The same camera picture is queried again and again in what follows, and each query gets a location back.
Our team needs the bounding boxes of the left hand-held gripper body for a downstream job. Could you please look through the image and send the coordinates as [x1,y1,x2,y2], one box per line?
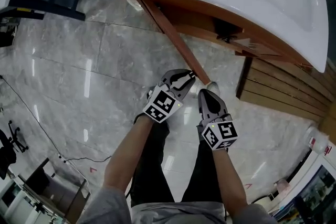
[143,81,184,123]

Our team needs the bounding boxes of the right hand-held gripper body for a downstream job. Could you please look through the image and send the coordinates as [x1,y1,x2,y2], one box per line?
[196,112,238,151]

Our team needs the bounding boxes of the brown wooden cabinet door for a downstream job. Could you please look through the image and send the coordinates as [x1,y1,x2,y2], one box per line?
[141,0,211,86]

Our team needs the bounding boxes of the person's right forearm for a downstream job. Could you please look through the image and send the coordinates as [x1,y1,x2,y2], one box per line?
[211,148,248,207]

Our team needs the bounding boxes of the person's left forearm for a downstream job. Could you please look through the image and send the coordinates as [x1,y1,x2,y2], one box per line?
[103,113,158,194]

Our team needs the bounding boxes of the brown wooden vanity cabinet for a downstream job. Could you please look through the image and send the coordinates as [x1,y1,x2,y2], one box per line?
[128,0,313,68]

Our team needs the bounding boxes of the white display cabinet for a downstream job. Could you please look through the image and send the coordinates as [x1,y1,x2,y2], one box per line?
[250,148,336,224]

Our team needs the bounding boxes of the person's white shoe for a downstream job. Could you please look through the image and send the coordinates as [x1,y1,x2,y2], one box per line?
[206,81,221,97]

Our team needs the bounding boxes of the wooden slatted panel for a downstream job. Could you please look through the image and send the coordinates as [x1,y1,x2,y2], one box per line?
[235,57,336,124]

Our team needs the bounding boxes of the person's black trousers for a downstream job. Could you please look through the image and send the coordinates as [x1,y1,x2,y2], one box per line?
[129,114,224,207]

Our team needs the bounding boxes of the person's grey shirt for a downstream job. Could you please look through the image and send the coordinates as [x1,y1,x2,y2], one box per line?
[78,185,279,224]

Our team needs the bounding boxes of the white plastic bottle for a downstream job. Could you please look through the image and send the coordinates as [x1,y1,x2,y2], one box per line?
[306,125,332,155]

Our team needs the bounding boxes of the white power strip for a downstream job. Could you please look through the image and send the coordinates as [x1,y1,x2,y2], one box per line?
[57,154,73,166]

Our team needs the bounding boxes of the black office chair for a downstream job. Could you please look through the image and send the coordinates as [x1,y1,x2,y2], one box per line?
[0,120,29,180]

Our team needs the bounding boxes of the black floor cable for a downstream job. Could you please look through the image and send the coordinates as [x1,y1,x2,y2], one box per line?
[0,74,113,163]

